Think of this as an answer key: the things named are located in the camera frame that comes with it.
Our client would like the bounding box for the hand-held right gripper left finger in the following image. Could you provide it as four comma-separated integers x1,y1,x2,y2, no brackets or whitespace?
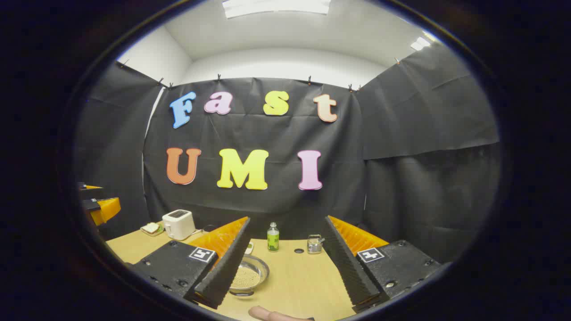
131,217,251,309

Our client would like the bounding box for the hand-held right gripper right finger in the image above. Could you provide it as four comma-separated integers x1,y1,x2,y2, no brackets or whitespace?
322,216,442,313

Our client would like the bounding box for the stainless steel pot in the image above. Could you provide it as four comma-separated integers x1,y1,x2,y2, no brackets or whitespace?
228,254,270,297

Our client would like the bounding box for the pile of yellow soybeans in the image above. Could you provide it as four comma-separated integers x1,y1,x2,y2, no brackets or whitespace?
231,266,261,289

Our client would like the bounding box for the green label drink bottle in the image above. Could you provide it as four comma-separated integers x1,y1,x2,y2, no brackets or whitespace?
267,222,280,252

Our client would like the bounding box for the white toaster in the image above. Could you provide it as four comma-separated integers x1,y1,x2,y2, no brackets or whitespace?
162,210,196,241

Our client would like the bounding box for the black backdrop cloth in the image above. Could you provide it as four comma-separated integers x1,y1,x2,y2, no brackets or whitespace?
74,42,500,263

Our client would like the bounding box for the large ceiling light panel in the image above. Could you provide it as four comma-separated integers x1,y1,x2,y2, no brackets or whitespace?
222,0,331,19

